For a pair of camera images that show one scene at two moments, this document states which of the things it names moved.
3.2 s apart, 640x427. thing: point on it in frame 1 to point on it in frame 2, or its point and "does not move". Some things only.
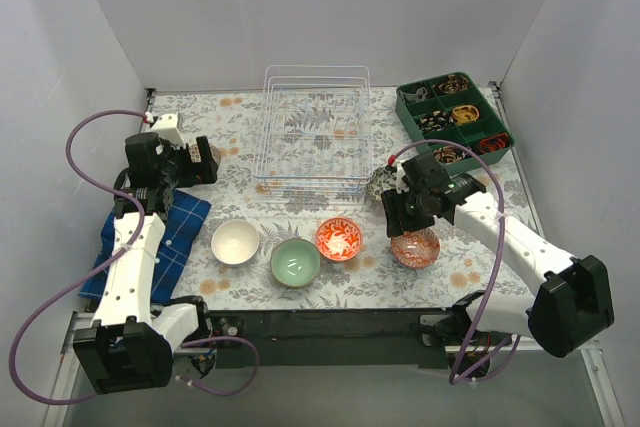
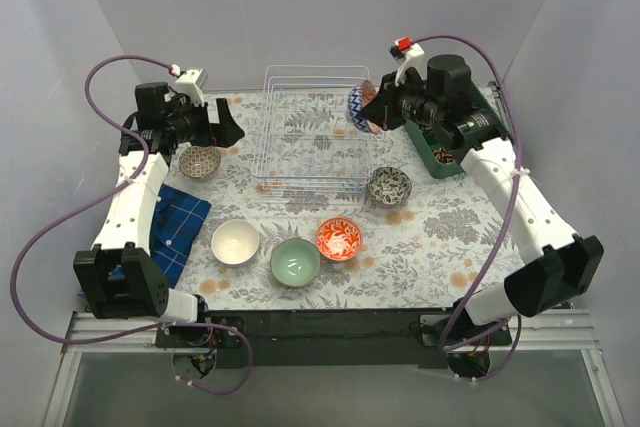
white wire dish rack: (314, 131) does not move
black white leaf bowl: (378, 180) does not move
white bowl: (234, 241) does not move
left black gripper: (203, 160) to (213, 125)
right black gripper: (400, 214) to (393, 105)
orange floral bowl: (339, 239) does not move
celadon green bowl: (295, 262) does not move
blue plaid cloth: (182, 229) does not move
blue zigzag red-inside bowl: (417, 248) to (360, 95)
